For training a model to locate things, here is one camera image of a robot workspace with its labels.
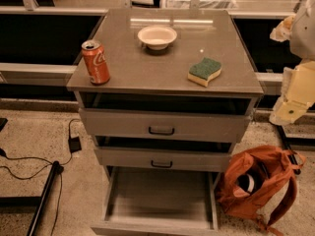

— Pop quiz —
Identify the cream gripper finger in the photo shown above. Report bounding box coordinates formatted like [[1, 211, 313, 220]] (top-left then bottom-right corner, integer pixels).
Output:
[[270, 15, 295, 42], [269, 61, 315, 126]]

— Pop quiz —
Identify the green and yellow sponge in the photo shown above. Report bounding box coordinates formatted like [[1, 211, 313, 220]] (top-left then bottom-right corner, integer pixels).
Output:
[[187, 58, 221, 88]]

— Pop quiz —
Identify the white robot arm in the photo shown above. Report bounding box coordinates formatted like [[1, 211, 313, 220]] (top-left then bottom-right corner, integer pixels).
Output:
[[270, 0, 315, 125]]

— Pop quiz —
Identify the grey three-drawer cabinet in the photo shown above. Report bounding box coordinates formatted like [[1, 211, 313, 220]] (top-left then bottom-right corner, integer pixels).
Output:
[[66, 7, 265, 236]]

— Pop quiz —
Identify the bottom grey open drawer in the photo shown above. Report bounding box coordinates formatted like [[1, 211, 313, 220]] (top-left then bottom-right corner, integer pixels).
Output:
[[92, 167, 219, 236]]

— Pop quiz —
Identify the top grey drawer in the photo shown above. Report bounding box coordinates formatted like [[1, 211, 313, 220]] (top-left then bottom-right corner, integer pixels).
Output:
[[79, 108, 250, 143]]

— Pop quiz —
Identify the middle grey drawer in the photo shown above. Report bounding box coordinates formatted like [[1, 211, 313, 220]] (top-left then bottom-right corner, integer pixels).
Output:
[[94, 147, 230, 172]]

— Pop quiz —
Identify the black stand leg right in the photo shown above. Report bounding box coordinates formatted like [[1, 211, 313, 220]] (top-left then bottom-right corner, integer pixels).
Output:
[[274, 125, 301, 175]]

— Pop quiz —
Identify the black stand leg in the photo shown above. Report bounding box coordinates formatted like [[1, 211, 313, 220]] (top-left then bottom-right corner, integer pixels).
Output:
[[274, 125, 301, 175], [0, 161, 63, 236]]

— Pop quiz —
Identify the orange backpack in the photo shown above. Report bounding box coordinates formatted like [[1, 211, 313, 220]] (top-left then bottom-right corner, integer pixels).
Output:
[[216, 146, 306, 236]]

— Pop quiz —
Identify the white bowl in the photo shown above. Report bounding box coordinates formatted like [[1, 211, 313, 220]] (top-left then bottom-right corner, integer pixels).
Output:
[[138, 26, 177, 50]]

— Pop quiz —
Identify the red cola can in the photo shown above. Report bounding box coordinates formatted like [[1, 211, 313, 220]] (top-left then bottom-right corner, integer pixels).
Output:
[[82, 39, 110, 85]]

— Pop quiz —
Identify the black power adapter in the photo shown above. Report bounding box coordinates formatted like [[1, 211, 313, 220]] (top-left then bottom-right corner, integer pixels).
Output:
[[68, 137, 82, 153]]

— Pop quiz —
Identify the black stand leg left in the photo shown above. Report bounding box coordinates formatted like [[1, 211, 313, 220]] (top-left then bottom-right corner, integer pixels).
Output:
[[0, 161, 63, 236]]

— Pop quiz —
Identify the metal railing frame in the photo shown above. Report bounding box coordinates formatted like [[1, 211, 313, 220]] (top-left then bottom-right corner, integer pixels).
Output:
[[0, 0, 306, 87]]

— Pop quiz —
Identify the black cable on floor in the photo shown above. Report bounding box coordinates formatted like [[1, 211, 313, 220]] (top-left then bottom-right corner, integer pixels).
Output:
[[0, 117, 82, 236]]

